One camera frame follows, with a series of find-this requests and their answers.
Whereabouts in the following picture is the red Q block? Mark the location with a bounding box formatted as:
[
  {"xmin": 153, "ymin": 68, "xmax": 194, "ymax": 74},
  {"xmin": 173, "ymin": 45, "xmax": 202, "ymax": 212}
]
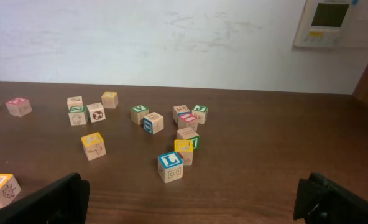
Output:
[{"xmin": 6, "ymin": 98, "xmax": 32, "ymax": 117}]

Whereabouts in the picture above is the plain wooden block centre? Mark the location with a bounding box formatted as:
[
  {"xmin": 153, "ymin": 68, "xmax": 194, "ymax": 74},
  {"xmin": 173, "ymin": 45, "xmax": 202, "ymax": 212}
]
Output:
[{"xmin": 86, "ymin": 103, "xmax": 106, "ymax": 123}]

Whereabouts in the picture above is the plain wooden block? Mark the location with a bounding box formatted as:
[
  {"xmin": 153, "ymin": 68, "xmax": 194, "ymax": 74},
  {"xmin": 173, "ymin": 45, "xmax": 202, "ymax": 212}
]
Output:
[
  {"xmin": 86, "ymin": 103, "xmax": 106, "ymax": 123},
  {"xmin": 177, "ymin": 127, "xmax": 200, "ymax": 149}
]

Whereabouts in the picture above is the blue S block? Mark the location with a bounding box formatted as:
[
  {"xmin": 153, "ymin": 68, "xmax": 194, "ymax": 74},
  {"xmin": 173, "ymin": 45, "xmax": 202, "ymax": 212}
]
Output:
[{"xmin": 143, "ymin": 112, "xmax": 164, "ymax": 134}]

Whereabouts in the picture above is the white wall control panel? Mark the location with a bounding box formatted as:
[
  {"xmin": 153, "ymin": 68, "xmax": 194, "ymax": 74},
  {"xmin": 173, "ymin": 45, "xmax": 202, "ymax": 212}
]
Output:
[{"xmin": 293, "ymin": 0, "xmax": 368, "ymax": 49}]

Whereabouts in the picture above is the yellow block top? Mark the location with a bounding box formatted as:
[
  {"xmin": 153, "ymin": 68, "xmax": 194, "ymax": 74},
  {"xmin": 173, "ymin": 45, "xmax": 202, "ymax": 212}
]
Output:
[{"xmin": 101, "ymin": 91, "xmax": 119, "ymax": 109}]

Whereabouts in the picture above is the wooden block blue side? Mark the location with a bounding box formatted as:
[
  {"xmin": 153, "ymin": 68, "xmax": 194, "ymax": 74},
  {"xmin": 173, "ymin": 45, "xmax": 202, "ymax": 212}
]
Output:
[{"xmin": 67, "ymin": 96, "xmax": 83, "ymax": 109}]

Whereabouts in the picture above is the green V block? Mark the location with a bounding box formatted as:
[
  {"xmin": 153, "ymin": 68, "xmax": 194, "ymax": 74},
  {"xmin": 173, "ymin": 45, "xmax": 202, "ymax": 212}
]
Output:
[{"xmin": 131, "ymin": 105, "xmax": 149, "ymax": 125}]

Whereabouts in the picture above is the yellow block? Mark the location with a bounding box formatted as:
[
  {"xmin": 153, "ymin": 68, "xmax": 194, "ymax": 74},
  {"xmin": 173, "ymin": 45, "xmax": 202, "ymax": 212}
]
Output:
[
  {"xmin": 0, "ymin": 174, "xmax": 21, "ymax": 208},
  {"xmin": 101, "ymin": 91, "xmax": 119, "ymax": 109},
  {"xmin": 174, "ymin": 139, "xmax": 194, "ymax": 166},
  {"xmin": 81, "ymin": 132, "xmax": 106, "ymax": 161}
]

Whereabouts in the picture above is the blue L block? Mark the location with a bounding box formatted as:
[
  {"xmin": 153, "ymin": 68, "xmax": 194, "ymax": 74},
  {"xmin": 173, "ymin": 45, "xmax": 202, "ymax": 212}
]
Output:
[{"xmin": 157, "ymin": 152, "xmax": 183, "ymax": 183}]

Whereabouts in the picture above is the plain wooden block right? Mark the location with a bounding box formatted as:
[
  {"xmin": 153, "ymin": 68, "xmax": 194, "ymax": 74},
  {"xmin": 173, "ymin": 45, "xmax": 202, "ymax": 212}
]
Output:
[{"xmin": 177, "ymin": 127, "xmax": 200, "ymax": 149}]

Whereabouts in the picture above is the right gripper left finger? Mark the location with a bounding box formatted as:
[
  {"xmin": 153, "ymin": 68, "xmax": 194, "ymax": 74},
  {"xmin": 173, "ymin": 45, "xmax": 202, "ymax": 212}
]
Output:
[{"xmin": 0, "ymin": 173, "xmax": 90, "ymax": 224}]

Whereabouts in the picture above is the green J block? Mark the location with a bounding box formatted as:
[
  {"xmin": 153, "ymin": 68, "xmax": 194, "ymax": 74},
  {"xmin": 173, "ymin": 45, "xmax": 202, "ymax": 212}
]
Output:
[{"xmin": 191, "ymin": 105, "xmax": 208, "ymax": 124}]

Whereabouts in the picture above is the red I block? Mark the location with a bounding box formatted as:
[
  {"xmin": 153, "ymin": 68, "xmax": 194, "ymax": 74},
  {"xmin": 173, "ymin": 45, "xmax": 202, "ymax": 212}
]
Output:
[{"xmin": 177, "ymin": 113, "xmax": 198, "ymax": 131}]

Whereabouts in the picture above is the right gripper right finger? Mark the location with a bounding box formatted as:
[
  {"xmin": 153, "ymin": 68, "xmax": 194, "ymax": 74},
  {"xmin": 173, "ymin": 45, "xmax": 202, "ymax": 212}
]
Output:
[{"xmin": 293, "ymin": 172, "xmax": 368, "ymax": 224}]

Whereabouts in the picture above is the green Z block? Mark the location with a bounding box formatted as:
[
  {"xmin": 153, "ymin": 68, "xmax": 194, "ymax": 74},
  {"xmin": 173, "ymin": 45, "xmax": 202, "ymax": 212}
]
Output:
[{"xmin": 68, "ymin": 106, "xmax": 88, "ymax": 126}]

